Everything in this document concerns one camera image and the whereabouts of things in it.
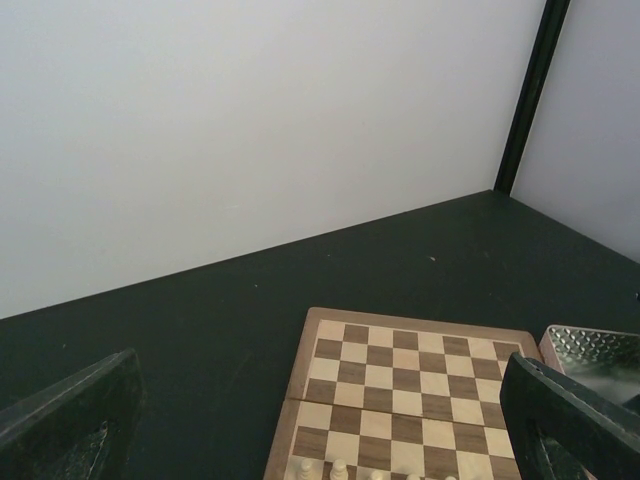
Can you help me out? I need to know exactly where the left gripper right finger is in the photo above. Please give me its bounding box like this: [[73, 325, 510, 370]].
[[500, 353, 639, 479]]

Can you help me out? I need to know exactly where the light pawn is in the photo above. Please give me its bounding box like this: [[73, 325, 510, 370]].
[[296, 458, 314, 480]]

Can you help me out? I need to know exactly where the right black frame post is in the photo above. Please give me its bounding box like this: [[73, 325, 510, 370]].
[[493, 0, 571, 196]]

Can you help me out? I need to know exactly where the pink plastic basket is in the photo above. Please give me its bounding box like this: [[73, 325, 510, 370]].
[[540, 325, 639, 403]]

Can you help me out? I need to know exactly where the wooden chessboard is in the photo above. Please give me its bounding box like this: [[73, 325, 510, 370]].
[[264, 307, 539, 479]]

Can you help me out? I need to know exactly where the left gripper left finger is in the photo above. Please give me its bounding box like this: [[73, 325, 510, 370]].
[[1, 349, 143, 479]]

